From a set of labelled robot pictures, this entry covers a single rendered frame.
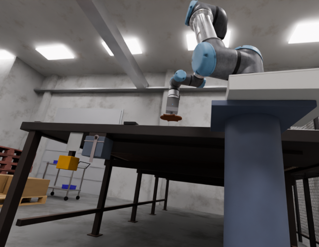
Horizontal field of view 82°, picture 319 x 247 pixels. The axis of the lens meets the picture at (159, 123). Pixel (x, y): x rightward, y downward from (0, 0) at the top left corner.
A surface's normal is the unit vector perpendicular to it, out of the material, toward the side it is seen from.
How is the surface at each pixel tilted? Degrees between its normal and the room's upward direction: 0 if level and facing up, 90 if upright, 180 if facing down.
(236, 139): 90
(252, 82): 90
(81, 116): 90
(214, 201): 90
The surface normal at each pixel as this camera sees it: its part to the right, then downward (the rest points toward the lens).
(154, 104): -0.24, -0.33
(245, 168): -0.59, -0.32
